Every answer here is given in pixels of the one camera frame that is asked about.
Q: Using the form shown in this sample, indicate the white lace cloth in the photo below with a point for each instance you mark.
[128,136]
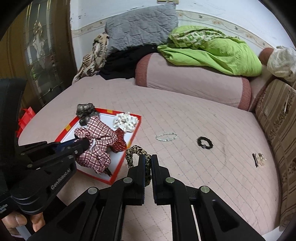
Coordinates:
[281,63]

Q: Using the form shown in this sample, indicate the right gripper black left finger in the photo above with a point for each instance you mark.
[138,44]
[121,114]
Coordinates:
[98,214]

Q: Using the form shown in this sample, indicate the small crystal hair clip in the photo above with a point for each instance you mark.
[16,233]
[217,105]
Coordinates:
[259,159]

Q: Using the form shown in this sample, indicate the pink quilted bed cover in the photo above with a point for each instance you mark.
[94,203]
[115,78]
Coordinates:
[201,142]

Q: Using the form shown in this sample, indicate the white cherry print scrunchie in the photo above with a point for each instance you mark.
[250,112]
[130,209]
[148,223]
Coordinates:
[125,121]

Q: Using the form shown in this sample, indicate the leaf print cloth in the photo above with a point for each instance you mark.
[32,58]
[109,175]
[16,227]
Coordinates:
[95,60]

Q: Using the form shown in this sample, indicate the red box with white interior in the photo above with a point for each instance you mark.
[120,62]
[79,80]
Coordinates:
[109,175]

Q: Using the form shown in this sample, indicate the person's left hand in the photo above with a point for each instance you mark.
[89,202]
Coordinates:
[15,219]

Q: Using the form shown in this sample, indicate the brown striped cushion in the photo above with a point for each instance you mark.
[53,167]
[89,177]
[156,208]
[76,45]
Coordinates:
[275,112]

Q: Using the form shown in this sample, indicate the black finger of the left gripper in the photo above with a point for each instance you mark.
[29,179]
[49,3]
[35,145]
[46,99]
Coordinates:
[67,145]
[77,148]

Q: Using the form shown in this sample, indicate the pink plaid scrunchie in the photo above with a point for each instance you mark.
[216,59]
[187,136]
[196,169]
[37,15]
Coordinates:
[101,136]

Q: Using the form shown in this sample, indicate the green blanket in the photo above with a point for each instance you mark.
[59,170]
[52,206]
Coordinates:
[207,47]

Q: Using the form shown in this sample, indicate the pink bolster pillow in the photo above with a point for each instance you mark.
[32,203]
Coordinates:
[154,71]

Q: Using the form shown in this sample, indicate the black garment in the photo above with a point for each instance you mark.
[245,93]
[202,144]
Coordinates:
[122,64]

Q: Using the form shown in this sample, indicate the grey metallic scrunchie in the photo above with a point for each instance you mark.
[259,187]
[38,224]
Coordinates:
[85,112]

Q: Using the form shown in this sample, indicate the grey quilted pillow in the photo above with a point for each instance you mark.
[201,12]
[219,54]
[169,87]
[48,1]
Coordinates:
[139,27]

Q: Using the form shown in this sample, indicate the wooden glass door cabinet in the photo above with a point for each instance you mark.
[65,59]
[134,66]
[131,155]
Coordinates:
[37,46]

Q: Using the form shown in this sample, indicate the dark red dotted scrunchie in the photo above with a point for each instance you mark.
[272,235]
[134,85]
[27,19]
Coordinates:
[120,144]

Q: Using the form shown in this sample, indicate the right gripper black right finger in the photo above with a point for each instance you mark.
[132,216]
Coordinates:
[197,213]

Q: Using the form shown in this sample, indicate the red gift bag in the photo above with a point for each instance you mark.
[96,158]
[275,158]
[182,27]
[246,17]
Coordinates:
[26,116]

